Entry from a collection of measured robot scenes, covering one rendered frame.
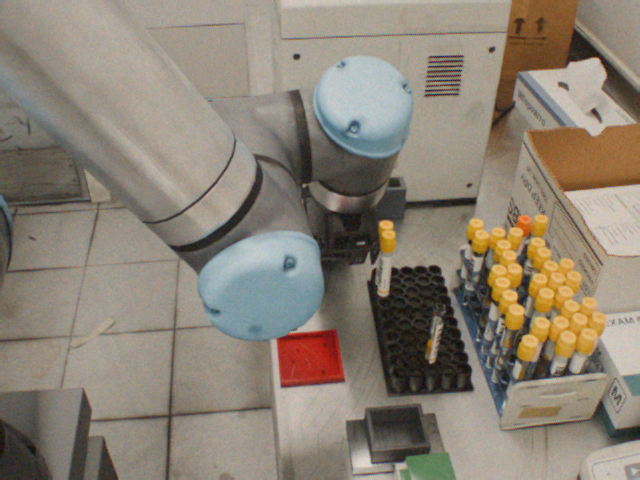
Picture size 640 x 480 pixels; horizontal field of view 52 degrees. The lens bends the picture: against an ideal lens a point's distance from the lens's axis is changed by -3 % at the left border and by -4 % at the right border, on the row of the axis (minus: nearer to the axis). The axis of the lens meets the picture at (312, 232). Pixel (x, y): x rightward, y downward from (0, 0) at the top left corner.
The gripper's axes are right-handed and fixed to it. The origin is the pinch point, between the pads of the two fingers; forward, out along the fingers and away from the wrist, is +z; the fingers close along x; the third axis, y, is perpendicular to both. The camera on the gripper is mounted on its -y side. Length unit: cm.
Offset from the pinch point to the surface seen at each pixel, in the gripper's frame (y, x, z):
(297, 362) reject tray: 16.2, -5.3, -4.1
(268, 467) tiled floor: 25, -10, 92
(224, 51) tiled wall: -103, -15, 105
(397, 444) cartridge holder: 26.1, 3.2, -11.2
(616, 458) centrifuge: 29.8, 22.0, -17.0
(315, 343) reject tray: 14.0, -3.1, -2.9
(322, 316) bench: 10.5, -1.8, -0.6
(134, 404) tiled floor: 6, -44, 103
